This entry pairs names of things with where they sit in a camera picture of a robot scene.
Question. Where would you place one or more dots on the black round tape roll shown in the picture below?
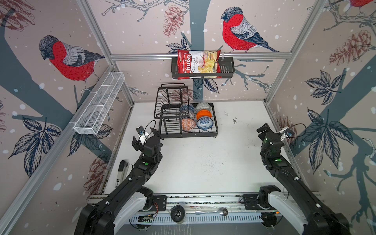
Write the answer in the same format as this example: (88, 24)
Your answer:
(178, 214)

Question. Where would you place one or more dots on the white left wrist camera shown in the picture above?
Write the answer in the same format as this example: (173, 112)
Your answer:
(143, 135)

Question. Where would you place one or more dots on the blue floral white bowl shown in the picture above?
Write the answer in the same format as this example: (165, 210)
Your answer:
(205, 123)

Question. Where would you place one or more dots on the white wire mesh basket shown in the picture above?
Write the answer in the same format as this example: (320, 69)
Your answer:
(95, 113)

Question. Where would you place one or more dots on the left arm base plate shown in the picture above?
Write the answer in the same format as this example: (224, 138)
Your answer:
(155, 203)

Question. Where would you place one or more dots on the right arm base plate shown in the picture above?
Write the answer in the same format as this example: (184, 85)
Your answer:
(252, 202)

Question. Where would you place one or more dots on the red orange patterned bowl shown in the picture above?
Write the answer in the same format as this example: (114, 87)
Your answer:
(188, 124)

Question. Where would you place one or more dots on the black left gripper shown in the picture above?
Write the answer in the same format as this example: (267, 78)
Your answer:
(136, 146)

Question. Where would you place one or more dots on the dark wall shelf basket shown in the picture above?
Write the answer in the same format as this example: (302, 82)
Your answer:
(226, 65)

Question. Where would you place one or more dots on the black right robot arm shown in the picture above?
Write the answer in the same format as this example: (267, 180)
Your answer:
(307, 214)

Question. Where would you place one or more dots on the blue triangle patterned bowl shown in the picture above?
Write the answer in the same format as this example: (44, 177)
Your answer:
(186, 108)

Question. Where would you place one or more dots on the metal spoon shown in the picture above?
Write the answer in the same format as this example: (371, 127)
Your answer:
(221, 211)

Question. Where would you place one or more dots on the black wire dish rack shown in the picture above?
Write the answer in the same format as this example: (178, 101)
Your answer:
(180, 116)

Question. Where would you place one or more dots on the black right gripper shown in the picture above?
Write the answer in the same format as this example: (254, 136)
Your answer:
(263, 129)

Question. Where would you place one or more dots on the orange plastic bowl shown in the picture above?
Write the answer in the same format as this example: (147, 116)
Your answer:
(203, 113)

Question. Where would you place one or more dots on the brown white patterned bowl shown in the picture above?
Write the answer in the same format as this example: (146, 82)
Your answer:
(189, 115)

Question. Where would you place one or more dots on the grey black handheld device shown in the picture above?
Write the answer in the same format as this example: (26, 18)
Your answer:
(122, 172)

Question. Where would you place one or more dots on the green patterned bowl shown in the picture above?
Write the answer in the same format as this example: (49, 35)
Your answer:
(202, 106)

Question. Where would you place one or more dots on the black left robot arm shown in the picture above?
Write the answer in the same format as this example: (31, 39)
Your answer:
(110, 214)

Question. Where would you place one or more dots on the red cassava chips bag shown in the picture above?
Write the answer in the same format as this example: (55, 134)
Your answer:
(193, 62)

